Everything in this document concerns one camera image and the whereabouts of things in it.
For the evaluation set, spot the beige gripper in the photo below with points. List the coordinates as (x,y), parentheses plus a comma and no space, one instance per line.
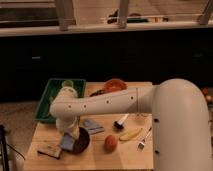
(75,132)

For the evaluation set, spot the blue sponge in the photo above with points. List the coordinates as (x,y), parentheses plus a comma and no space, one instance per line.
(67,142)

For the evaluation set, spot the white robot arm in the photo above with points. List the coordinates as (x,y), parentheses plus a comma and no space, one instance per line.
(181,130)

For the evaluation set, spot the purple bowl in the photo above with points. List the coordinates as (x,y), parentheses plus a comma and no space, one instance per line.
(82,143)

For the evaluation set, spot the orange bowl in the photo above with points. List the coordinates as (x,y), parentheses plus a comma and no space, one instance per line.
(113,85)

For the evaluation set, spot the grey folded cloth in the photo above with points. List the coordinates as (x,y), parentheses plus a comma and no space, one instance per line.
(92,127)

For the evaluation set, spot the wooden block eraser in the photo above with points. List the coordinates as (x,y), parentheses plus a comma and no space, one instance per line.
(51,150)

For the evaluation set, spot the orange fruit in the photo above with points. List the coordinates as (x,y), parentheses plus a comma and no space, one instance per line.
(110,143)

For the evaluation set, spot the green plastic tray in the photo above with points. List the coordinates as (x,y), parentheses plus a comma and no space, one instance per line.
(51,90)

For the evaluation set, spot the small metal cup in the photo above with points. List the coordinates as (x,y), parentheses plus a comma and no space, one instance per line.
(98,92)

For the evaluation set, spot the light green cup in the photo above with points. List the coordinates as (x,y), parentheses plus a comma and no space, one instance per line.
(67,83)

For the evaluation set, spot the yellow banana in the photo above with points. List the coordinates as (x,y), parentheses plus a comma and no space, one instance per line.
(130,134)

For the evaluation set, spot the silver fork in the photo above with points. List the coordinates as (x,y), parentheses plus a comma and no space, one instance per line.
(142,143)

